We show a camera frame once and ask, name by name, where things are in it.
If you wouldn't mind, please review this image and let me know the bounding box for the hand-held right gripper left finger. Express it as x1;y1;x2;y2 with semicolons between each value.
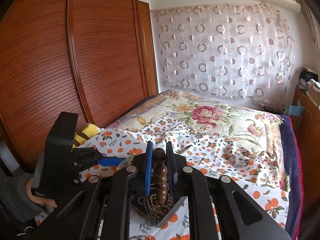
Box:
32;141;154;240

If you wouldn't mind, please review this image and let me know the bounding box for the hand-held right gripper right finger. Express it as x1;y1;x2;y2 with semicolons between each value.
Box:
166;141;293;240

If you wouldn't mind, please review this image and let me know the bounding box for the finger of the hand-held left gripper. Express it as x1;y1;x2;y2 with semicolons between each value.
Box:
74;156;125;184
72;147;103;165

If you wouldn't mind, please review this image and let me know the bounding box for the brown wooden bead bracelet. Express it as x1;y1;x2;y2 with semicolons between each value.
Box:
152;148;168;205

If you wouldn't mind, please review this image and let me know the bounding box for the black square box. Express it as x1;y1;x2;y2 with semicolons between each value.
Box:
129;194;188;228

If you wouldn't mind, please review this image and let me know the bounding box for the small brown bead necklace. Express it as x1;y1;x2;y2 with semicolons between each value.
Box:
137;193;175;223

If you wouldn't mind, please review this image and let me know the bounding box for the person's left hand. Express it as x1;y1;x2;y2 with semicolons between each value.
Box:
26;179;57;207

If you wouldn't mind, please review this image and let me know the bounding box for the yellow striped pillow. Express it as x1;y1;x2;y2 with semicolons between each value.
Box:
72;123;101;149

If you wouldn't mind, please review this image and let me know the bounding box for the orange fruit printed cloth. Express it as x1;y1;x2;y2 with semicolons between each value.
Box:
35;119;291;240

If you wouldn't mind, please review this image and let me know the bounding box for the floral blanket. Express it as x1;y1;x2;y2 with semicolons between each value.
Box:
105;89;285;162

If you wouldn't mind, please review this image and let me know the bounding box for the brown wooden wardrobe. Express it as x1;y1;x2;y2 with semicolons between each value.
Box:
0;0;159;177

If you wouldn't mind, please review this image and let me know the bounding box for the dark blue blanket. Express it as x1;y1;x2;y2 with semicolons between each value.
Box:
278;114;305;239

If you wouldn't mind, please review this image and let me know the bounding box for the sheer circle patterned curtain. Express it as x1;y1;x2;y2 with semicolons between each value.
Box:
151;3;296;100

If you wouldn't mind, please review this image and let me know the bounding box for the blue plastic bag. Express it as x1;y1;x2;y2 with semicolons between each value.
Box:
283;99;306;117

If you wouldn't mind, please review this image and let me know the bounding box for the brown wooden cabinet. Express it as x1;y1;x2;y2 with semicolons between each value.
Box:
291;87;320;160

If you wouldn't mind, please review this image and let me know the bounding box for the pile of folded clothes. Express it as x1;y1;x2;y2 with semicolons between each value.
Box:
298;67;320;91

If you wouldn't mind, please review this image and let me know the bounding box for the cardboard box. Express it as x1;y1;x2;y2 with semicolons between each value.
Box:
306;79;320;106

